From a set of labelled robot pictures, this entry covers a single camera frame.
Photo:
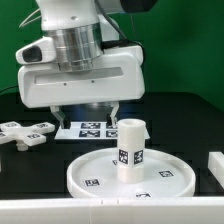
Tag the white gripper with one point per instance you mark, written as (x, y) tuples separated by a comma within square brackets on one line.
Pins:
[(116, 76)]

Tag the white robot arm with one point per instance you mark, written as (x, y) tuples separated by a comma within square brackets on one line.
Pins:
[(82, 58)]

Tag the white front obstacle wall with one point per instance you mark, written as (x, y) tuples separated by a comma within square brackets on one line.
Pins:
[(191, 210)]

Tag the white round table top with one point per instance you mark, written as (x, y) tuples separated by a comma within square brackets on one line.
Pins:
[(95, 175)]

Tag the white marker board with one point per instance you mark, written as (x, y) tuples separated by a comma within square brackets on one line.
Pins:
[(87, 131)]

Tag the white cross table base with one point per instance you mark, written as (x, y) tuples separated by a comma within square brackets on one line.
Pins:
[(24, 136)]

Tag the white obstacle wall block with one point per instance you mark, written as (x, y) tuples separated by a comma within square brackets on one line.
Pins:
[(216, 166)]

